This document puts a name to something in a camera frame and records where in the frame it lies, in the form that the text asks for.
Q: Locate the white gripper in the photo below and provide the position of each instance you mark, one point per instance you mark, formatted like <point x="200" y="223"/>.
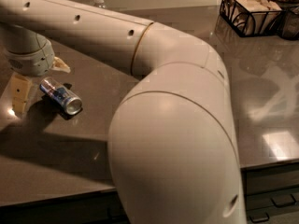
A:
<point x="31" y="62"/>

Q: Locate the red bull can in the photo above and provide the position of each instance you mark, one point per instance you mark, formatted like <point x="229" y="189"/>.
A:
<point x="59" y="93"/>

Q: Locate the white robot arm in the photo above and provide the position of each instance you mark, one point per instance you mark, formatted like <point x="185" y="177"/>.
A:
<point x="171" y="144"/>

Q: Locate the clear plastic water bottle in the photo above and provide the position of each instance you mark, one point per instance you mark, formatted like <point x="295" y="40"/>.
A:
<point x="99" y="3"/>

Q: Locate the dark mesh cup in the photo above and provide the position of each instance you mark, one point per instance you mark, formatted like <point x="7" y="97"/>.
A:
<point x="289" y="24"/>

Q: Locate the black wire napkin basket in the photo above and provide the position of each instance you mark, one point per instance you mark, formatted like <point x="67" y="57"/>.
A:
<point x="251" y="17"/>

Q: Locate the right lower drawer handle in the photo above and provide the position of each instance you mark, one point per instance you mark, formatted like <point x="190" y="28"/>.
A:
<point x="259" y="218"/>

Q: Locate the drawer handle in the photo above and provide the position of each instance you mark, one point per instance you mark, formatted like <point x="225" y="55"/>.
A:
<point x="283" y="200"/>
<point x="259" y="218"/>

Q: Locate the right upper drawer handle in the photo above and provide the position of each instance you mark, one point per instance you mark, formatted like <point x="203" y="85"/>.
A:
<point x="283" y="200"/>

